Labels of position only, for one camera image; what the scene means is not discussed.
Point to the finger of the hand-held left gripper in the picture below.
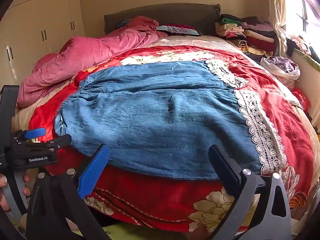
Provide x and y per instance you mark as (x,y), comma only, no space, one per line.
(60,141)
(35,132)

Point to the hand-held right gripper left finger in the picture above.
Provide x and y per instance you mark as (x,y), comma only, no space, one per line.
(95,170)

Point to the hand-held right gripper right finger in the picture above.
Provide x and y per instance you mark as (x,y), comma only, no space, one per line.
(225,166)

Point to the blue denim pants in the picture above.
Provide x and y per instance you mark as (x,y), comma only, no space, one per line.
(162,110)

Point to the person's left hand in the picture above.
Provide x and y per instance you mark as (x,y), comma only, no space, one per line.
(26,192)

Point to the cream bed sheet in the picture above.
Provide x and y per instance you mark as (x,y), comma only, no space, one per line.
(22,117)

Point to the red floral blanket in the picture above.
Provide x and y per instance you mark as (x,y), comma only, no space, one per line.
(280,97)

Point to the pink duvet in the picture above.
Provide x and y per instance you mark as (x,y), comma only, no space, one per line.
(82,55)

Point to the red packet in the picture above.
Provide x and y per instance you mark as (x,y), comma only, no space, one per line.
(301,98)

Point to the cream wardrobe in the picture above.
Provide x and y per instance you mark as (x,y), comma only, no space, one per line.
(37,17)

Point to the white and purple clothes bundle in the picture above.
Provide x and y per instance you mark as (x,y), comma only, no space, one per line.
(282,66)

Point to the stack of folded clothes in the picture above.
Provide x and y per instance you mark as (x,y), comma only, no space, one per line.
(255,36)

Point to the clothes heap on windowsill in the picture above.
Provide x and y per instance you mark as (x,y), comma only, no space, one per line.
(302,46)

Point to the dark patterned pillow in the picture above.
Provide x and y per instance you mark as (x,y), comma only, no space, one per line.
(180,29)

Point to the dark grey bed headboard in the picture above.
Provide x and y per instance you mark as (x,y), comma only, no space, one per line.
(175,15)

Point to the cream curtain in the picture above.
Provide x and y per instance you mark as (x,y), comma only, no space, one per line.
(276,10)

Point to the window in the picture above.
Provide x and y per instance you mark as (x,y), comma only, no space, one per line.
(297,7)

